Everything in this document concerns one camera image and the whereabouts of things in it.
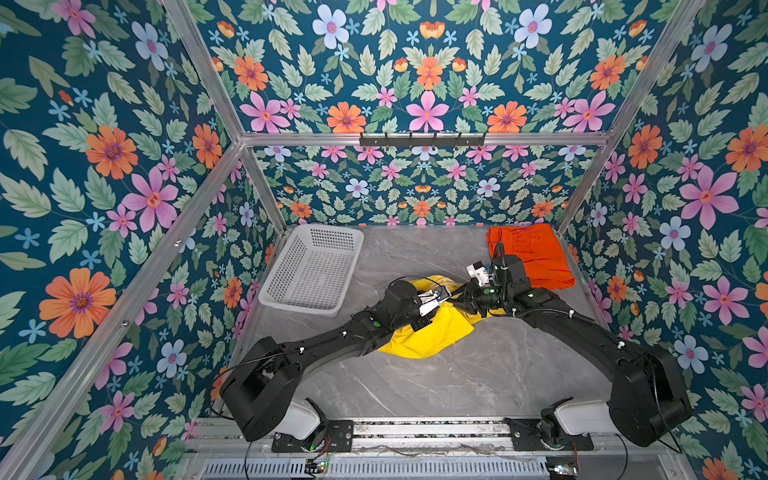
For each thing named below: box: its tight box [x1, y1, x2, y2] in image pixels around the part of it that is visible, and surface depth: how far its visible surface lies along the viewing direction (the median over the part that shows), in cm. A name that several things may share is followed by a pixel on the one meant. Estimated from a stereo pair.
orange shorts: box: [486, 224, 576, 290], surface depth 113 cm
